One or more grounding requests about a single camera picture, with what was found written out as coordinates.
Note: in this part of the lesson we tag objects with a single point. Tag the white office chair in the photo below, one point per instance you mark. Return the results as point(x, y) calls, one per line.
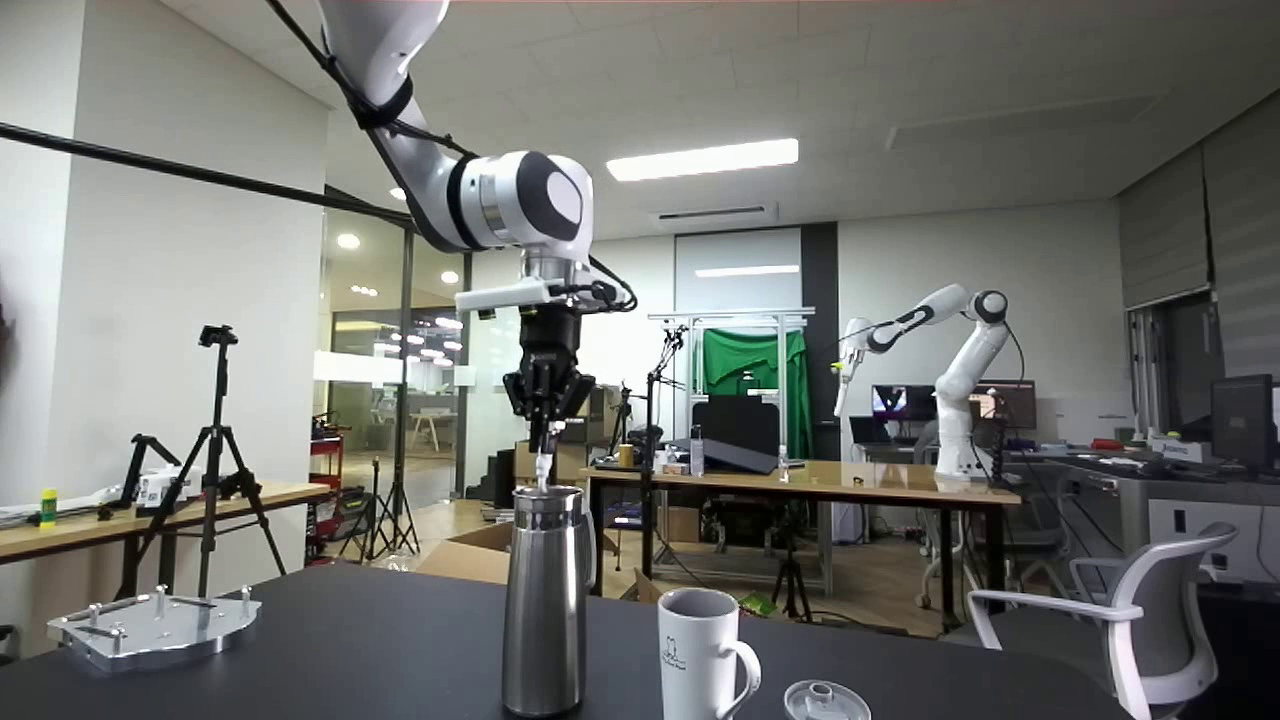
point(1160, 627)

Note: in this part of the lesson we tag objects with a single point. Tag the black computer monitor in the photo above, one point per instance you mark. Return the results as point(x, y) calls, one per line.
point(1242, 424)

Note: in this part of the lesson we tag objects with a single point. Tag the wooden side bench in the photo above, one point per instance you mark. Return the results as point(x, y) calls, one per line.
point(162, 514)

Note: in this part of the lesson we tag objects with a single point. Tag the black camera tripod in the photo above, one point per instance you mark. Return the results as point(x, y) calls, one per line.
point(217, 454)

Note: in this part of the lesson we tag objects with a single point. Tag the grey office desk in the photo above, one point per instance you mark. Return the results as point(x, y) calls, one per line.
point(1172, 506)

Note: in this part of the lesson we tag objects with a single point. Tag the green cloth backdrop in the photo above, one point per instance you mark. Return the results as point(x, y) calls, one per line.
point(754, 361)

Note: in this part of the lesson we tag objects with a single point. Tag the long wooden table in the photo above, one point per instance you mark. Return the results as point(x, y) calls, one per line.
point(824, 481)

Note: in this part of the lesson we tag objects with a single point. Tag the thin black mic stand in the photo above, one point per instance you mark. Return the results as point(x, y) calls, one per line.
point(648, 454)

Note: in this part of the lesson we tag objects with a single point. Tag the white ceramic mug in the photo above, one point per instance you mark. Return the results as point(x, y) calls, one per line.
point(692, 663)

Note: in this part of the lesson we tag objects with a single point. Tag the small black floor tripod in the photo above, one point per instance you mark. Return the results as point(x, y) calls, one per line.
point(791, 581)

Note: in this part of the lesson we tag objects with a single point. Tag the open cardboard box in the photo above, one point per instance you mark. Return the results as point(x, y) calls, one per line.
point(472, 553)

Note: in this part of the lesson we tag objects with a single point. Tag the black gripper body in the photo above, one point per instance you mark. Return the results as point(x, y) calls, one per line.
point(548, 372)

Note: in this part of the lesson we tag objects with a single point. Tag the small green bottle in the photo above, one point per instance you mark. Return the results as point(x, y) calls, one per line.
point(51, 508)

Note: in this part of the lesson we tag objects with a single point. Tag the clear acrylic tray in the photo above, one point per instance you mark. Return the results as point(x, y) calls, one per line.
point(154, 627)

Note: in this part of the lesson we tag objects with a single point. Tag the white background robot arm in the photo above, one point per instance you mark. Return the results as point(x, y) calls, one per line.
point(961, 387)

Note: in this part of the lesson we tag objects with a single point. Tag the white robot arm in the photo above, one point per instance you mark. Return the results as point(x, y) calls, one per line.
point(520, 201)

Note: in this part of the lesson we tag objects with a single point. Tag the silver metal bottle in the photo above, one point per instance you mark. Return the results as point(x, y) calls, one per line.
point(544, 615)

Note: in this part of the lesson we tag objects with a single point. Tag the rectangular ceiling light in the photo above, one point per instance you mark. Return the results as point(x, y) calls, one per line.
point(700, 163)

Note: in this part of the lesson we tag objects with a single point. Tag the clear round lid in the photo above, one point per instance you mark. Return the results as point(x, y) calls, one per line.
point(824, 701)

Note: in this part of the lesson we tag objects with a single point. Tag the small black stand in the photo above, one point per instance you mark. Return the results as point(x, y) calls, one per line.
point(142, 464)

